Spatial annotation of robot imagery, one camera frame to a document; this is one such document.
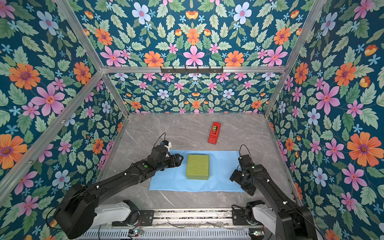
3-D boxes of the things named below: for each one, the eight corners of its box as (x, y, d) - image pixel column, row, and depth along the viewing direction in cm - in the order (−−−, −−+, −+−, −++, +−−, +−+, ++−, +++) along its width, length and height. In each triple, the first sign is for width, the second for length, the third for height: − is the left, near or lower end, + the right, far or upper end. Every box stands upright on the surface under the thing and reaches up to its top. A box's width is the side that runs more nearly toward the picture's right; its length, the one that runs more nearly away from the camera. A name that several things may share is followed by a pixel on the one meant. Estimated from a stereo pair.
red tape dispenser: (207, 142, 104) (208, 137, 99) (212, 127, 114) (212, 121, 109) (216, 144, 103) (217, 139, 98) (220, 128, 112) (221, 123, 108)
